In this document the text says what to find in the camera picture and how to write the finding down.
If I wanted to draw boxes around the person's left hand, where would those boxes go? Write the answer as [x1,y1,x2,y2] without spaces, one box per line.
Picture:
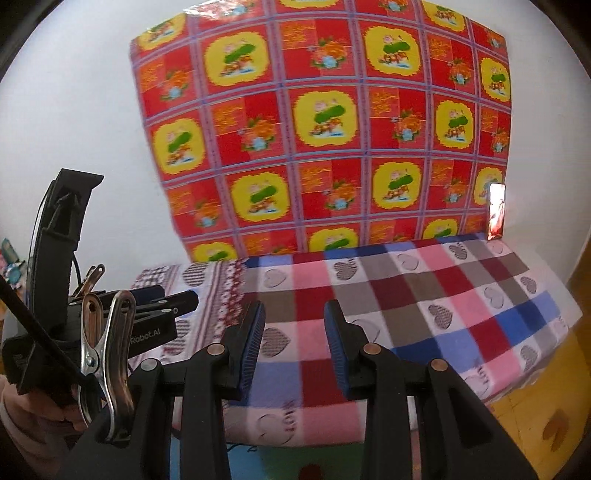
[55,385,90,430]

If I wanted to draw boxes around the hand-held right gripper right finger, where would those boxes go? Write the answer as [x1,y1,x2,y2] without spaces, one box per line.
[323,300,539,480]

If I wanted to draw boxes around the metal spring clip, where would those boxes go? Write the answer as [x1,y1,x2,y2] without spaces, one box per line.
[76,264,106,296]
[78,291,138,445]

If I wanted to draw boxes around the smartphone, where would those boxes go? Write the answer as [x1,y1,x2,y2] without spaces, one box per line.
[487,182,507,241]

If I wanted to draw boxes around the colourful foam floor mat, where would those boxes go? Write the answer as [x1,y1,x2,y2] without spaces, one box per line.
[171,332,591,480]

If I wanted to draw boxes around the person's left forearm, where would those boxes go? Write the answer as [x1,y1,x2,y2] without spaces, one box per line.
[0,376,90,480]

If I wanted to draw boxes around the checkered heart blanket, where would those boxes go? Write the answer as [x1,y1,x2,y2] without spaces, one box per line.
[131,233,583,448]

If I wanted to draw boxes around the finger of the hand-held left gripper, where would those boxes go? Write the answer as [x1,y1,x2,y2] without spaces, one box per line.
[130,285,166,303]
[134,290,201,320]

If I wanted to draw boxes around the red floral wall cloth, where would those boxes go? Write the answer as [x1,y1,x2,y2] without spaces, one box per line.
[129,0,513,264]

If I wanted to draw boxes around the small blue package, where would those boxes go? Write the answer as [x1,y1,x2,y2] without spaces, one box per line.
[0,237,26,287]

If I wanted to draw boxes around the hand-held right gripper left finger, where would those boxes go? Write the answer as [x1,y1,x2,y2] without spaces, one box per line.
[55,300,267,480]

